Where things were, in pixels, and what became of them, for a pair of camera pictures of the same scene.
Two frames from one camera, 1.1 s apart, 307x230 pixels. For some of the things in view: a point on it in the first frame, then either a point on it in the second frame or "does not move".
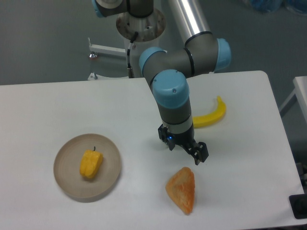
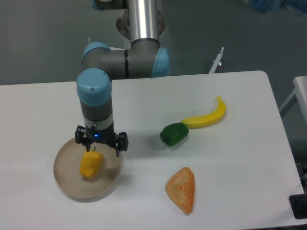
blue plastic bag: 298,6 does not move
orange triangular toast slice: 181,188 does not move
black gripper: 198,150 to 107,136
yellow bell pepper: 90,163 does not move
